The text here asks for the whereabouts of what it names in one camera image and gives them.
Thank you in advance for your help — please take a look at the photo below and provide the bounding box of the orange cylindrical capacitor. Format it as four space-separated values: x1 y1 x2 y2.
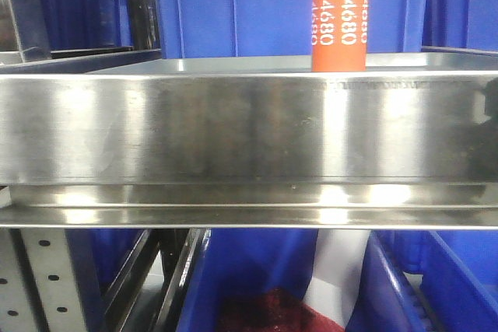
311 0 369 72

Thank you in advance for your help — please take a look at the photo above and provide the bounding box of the stainless steel shelf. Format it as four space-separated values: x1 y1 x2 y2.
1 48 497 229

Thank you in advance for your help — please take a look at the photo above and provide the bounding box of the blue bin behind capacitor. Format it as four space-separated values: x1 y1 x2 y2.
157 0 426 58

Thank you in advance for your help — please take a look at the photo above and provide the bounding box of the perforated grey shelf upright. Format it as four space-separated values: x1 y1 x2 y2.
1 229 87 331

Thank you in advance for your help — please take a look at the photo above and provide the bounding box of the blue bin lower centre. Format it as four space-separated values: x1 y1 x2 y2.
175 228 348 332

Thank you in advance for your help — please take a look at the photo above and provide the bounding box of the dark red material in bin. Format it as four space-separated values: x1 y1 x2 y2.
216 288 345 331

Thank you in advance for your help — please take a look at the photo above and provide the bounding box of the blue bin lower right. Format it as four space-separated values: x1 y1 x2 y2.
346 230 497 331

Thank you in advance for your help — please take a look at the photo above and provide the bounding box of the blue bin upper left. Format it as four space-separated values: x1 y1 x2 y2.
40 0 132 51

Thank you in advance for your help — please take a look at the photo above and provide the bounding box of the blue bin upper right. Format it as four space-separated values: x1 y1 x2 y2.
423 0 497 51

